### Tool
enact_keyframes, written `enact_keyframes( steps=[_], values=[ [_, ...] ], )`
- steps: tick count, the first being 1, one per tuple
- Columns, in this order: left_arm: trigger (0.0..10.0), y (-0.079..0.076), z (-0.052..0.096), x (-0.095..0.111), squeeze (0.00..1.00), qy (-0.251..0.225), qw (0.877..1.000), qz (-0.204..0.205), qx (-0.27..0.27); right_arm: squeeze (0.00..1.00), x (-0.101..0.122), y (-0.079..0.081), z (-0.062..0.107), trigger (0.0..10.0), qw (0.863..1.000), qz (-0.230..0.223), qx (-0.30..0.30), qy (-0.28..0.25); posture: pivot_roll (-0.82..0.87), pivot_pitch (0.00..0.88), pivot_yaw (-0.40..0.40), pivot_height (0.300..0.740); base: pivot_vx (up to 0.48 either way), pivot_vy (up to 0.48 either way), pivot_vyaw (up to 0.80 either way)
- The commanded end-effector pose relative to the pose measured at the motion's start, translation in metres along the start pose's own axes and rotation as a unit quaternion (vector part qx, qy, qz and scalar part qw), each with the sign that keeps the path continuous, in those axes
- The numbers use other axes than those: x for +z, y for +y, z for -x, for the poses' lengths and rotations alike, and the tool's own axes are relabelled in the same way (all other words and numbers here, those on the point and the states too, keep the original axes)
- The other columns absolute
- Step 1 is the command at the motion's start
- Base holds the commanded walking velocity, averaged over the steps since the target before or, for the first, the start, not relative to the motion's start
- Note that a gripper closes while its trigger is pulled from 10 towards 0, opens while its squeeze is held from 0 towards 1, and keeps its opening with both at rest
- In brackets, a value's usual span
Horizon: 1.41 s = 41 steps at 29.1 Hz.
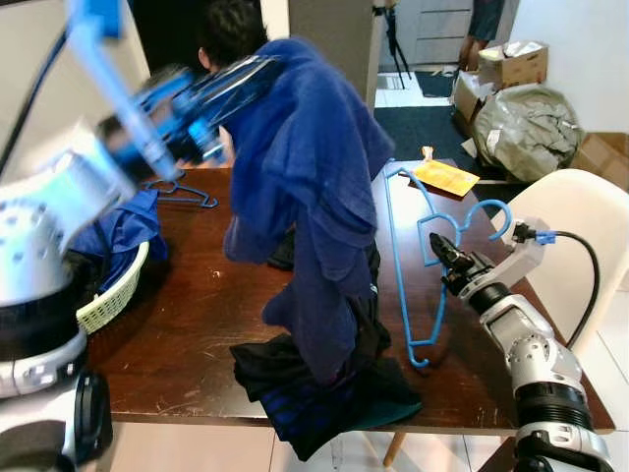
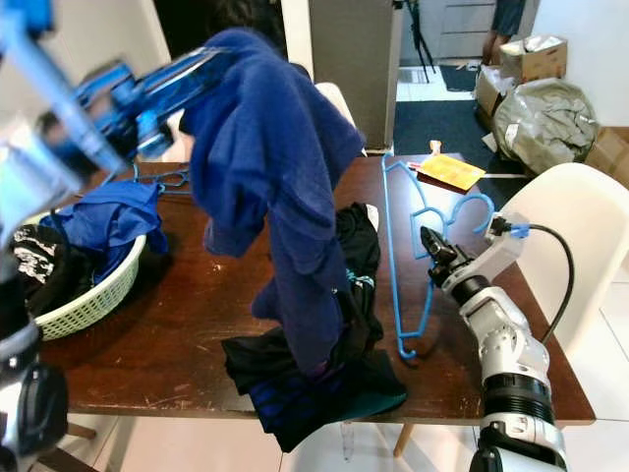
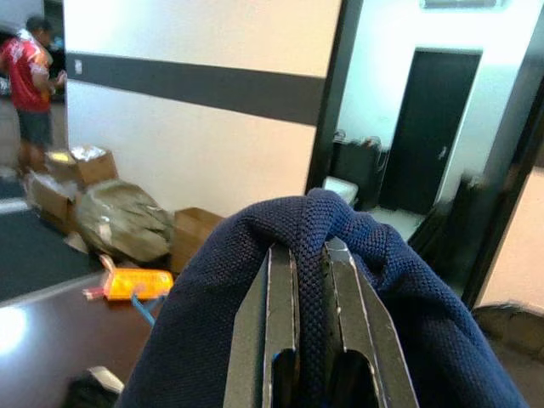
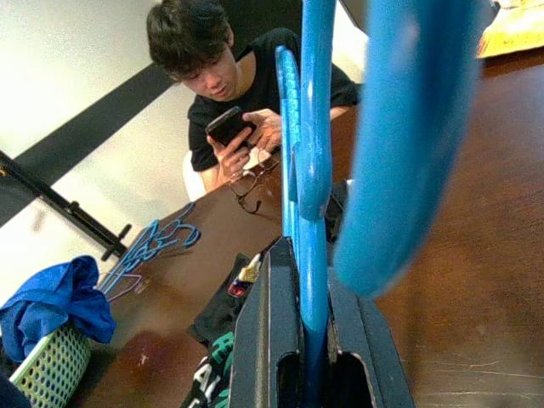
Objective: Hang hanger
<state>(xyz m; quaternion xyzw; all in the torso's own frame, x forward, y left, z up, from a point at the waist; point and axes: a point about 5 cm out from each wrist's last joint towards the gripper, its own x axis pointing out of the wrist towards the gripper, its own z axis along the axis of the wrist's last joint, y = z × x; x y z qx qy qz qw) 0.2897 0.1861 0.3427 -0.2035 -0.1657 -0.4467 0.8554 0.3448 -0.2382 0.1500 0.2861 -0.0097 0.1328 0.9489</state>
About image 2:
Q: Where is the black shirt with white print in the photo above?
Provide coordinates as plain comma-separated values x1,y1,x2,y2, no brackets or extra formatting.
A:
10,221,99,316

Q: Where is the black tripod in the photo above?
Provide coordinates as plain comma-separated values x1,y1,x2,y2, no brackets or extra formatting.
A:
393,0,429,85

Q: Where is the person in black t-shirt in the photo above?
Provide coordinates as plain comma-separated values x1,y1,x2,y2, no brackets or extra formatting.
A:
206,0,281,40

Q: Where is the navy blue shirt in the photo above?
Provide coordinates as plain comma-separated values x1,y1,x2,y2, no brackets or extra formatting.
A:
179,28,367,380

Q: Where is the yellow flat package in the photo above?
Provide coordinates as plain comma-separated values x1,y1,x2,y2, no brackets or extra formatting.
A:
413,141,487,193

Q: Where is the white shell chair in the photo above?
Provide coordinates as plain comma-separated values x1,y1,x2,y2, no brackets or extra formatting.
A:
496,162,629,360
314,82,363,134

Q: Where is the pale green laundry basket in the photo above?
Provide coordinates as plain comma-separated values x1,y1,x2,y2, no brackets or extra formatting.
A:
34,234,148,342

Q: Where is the grey plastic bag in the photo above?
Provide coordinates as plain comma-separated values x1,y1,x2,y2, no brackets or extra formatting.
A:
491,79,600,176

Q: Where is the black t-shirt with red badge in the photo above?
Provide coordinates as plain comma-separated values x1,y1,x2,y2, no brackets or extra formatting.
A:
221,202,409,453

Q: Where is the cardboard box with silver bag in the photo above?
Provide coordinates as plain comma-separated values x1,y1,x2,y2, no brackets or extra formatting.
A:
499,34,569,85

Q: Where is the person in red shirt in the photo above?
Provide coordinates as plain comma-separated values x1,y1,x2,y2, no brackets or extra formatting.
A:
482,0,532,65

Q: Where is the blue plastic hanger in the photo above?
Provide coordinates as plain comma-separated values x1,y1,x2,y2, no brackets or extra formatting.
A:
103,162,193,193
381,152,495,360

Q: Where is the bright blue cloth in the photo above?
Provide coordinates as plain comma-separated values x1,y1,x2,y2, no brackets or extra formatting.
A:
64,180,148,286

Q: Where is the large cardboard box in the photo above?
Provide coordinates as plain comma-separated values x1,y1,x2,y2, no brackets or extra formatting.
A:
585,126,629,178

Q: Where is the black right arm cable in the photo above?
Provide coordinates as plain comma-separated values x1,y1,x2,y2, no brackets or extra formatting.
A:
491,218,576,345

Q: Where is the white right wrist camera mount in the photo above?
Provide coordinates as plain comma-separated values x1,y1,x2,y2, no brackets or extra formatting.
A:
472,211,532,286

